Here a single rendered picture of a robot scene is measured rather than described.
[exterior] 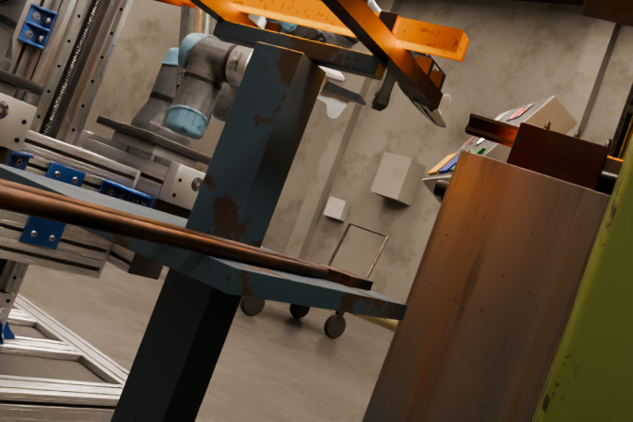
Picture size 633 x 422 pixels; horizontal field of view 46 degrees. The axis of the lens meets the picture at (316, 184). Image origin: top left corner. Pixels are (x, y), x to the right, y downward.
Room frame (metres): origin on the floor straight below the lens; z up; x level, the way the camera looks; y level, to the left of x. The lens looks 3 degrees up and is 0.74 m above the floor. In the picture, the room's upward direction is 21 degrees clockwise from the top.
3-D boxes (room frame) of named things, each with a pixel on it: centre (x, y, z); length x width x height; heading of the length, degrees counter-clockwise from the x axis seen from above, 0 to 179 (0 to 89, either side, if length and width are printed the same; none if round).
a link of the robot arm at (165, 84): (1.84, 0.40, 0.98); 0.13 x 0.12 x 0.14; 132
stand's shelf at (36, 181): (0.79, 0.07, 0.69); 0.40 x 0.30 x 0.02; 152
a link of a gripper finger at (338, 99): (1.37, 0.02, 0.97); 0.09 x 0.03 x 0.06; 106
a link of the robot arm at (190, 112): (1.41, 0.27, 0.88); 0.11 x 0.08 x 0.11; 9
